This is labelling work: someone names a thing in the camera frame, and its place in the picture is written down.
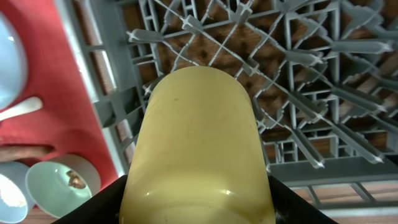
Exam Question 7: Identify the yellow plastic cup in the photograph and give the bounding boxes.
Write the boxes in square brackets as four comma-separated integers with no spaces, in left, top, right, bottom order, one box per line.
[119,66,275,224]

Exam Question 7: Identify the light blue plate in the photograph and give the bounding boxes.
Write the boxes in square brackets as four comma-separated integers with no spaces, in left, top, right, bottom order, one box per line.
[1,13,29,109]

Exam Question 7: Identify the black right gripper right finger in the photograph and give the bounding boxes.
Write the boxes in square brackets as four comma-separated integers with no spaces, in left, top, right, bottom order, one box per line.
[268,175,337,224]

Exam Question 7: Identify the brown carrot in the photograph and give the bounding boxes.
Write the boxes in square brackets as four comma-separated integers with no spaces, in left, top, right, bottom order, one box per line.
[1,145,55,163]

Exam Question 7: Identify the red plastic tray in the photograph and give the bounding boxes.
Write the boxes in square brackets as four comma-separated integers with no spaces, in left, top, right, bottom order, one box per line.
[1,0,118,187]

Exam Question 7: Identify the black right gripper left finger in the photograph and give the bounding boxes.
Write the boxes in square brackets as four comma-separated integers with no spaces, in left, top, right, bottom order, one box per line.
[53,175,127,224]

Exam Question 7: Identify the green bowl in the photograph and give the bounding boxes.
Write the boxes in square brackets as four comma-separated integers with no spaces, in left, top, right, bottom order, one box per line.
[25,154,101,218]

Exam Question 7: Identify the brown food scrap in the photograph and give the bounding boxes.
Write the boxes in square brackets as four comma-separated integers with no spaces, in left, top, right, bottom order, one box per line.
[66,170,86,189]

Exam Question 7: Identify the light blue rice bowl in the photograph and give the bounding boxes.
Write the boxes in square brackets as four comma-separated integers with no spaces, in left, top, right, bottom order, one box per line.
[1,162,35,223]

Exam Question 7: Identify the white plastic spoon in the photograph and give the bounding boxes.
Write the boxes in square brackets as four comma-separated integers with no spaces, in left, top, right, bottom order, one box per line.
[1,96,43,121]

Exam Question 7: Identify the grey plastic dishwasher rack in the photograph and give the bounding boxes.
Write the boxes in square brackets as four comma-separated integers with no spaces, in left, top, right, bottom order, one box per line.
[55,0,397,218]

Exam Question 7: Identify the white rice pile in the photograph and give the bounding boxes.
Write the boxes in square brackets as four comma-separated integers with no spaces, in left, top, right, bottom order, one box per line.
[1,175,27,207]

